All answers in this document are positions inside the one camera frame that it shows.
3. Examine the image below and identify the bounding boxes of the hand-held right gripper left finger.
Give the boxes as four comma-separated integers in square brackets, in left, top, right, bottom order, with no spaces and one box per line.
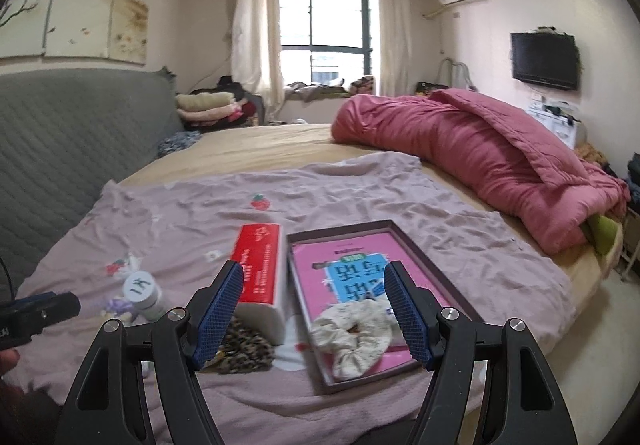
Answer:
[60,260,246,445]

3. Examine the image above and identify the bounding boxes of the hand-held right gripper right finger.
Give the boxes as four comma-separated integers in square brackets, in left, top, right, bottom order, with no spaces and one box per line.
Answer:
[382,260,583,445]

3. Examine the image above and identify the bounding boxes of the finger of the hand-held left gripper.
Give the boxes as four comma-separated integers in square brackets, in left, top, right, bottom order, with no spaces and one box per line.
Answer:
[12,291,60,311]
[20,294,82,341]

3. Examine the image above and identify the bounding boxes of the leopard print scrunchie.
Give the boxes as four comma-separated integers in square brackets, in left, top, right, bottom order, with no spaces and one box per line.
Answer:
[205,315,277,376]

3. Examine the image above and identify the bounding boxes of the small doll with purple hair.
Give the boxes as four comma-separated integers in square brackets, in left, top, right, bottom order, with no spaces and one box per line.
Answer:
[100,296,132,323]

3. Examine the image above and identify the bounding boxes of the white floral scrunchie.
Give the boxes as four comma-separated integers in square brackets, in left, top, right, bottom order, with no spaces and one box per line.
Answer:
[310,300,407,381]

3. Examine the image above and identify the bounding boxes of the person's left hand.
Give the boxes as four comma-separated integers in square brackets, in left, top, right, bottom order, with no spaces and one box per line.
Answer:
[0,349,22,382]

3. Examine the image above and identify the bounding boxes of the red tissue pack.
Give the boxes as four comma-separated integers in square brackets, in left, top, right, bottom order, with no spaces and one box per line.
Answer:
[229,221,291,346]

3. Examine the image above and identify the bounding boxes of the white can with lid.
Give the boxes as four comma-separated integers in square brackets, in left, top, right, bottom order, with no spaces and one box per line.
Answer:
[121,271,168,323]

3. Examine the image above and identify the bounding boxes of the pink book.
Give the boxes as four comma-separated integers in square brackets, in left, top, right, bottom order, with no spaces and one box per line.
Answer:
[291,232,426,376]

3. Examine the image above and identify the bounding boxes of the purple printed blanket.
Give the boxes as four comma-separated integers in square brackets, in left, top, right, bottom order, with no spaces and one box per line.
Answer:
[0,152,576,445]

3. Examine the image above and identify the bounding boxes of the grey quilted headboard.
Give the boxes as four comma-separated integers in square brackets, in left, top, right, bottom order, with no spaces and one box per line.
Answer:
[0,66,186,296]

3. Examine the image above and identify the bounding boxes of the beige bed sheet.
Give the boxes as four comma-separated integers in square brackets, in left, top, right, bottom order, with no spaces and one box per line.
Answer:
[120,122,626,376]

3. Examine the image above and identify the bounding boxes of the blue patterned cloth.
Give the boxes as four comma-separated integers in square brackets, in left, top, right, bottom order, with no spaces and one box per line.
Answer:
[157,131,202,159]

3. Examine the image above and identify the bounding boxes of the pink quilt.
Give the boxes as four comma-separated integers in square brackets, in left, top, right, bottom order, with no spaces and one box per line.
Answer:
[331,87,632,255]

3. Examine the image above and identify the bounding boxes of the dark bundle of clothes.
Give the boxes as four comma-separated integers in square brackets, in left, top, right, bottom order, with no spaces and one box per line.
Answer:
[215,75,266,128]

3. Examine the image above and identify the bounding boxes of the stack of folded clothes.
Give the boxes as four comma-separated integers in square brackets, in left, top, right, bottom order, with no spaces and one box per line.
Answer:
[175,91,238,126]

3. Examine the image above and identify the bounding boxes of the green cloth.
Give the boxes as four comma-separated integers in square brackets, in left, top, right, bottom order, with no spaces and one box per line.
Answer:
[582,212,621,256]

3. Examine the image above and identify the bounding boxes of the white metal stand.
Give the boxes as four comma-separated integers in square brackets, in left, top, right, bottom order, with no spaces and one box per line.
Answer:
[617,235,640,283]

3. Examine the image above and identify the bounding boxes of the mixed clothes heap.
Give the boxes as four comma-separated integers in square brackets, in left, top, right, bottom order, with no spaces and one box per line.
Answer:
[285,75,376,103]

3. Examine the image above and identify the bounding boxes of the white cluttered shelf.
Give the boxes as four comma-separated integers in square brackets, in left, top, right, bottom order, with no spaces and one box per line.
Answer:
[525,97,588,150]

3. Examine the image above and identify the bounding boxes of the grey metal rack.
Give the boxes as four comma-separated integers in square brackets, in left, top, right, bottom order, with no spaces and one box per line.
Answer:
[439,57,478,92]

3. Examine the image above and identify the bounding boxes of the dark blue clothes pile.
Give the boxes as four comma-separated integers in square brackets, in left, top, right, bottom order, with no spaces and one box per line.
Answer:
[625,165,640,216]

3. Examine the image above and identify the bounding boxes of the cream curtain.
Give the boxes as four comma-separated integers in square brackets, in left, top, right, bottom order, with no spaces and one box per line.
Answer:
[231,0,286,123]
[374,0,418,98]

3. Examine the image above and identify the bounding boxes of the dark framed window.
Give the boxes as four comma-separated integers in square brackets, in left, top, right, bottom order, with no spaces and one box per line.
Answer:
[279,0,371,86]

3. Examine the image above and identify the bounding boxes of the black cable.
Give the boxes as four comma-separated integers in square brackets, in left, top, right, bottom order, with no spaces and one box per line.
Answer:
[0,255,16,301]

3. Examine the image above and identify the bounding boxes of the black wall television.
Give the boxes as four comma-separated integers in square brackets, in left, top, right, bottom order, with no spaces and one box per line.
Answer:
[510,31,579,90]

